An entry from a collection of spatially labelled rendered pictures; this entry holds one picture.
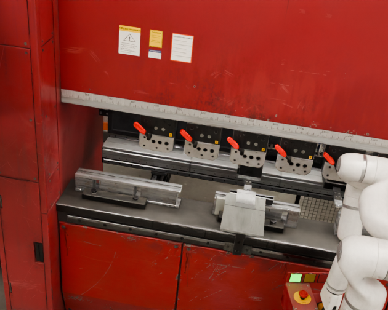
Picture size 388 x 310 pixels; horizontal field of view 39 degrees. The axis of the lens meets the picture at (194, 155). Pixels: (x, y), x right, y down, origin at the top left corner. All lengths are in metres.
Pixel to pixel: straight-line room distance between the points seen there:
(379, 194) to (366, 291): 0.32
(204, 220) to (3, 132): 0.95
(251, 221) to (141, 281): 0.70
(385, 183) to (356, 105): 0.45
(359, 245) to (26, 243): 1.56
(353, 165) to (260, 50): 0.57
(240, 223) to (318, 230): 0.44
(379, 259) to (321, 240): 0.88
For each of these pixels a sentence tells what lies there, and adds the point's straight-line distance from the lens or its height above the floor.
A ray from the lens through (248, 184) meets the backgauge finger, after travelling 2.54.
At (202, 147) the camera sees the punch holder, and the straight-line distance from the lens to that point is 2.33.
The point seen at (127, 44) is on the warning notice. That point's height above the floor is 1.64.
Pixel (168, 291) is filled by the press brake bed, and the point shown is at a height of 0.45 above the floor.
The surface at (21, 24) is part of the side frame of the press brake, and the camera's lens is 2.09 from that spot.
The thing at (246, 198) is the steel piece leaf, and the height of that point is 1.00.
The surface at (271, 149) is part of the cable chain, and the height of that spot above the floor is 1.04.
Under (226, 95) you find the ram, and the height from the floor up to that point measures 1.49.
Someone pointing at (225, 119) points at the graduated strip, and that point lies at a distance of 2.26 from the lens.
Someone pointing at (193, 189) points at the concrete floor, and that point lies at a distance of 4.19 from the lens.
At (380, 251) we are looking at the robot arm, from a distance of 1.68.
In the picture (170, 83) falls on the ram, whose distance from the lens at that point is 2.22.
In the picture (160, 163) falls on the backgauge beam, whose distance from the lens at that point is 2.73.
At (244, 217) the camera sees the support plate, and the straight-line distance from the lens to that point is 2.34.
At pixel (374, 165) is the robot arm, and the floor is 1.48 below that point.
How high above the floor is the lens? 2.42
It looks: 32 degrees down
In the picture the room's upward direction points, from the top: 6 degrees clockwise
